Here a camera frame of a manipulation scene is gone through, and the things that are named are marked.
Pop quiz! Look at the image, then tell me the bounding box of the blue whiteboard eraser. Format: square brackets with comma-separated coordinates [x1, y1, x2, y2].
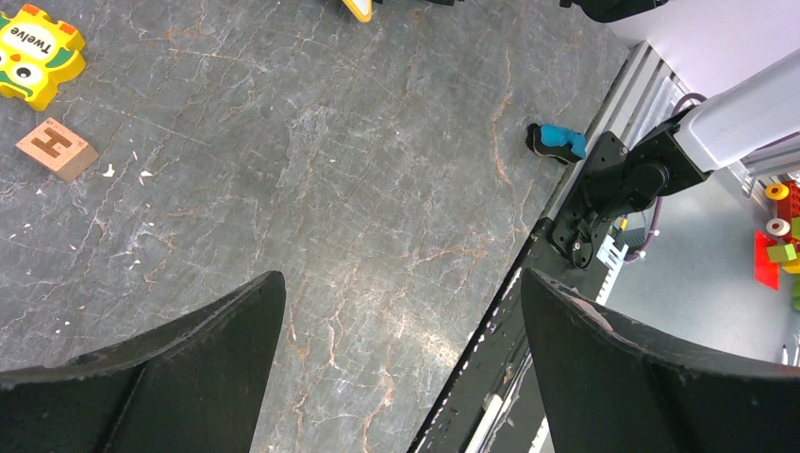
[525, 123, 587, 164]

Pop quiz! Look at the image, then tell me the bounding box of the aluminium slotted rail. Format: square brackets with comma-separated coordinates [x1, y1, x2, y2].
[543, 40, 800, 301]

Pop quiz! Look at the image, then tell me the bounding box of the yellow framed whiteboard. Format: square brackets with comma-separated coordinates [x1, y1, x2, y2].
[342, 0, 374, 23]

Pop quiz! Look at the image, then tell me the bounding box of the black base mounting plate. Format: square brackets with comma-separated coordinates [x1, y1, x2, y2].
[408, 218, 608, 452]

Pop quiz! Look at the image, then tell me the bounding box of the wooden letter H block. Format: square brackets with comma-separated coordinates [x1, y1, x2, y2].
[16, 118, 98, 183]

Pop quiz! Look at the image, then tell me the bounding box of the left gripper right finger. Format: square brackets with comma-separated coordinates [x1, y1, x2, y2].
[521, 269, 799, 452]

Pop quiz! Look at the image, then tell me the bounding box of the yellow owl puzzle block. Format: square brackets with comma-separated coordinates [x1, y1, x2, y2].
[1, 4, 86, 111]

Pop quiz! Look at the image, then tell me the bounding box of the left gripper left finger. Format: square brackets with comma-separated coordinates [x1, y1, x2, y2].
[1, 271, 286, 452]

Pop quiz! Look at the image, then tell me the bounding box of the colourful toy pile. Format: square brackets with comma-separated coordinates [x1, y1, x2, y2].
[754, 180, 799, 311]

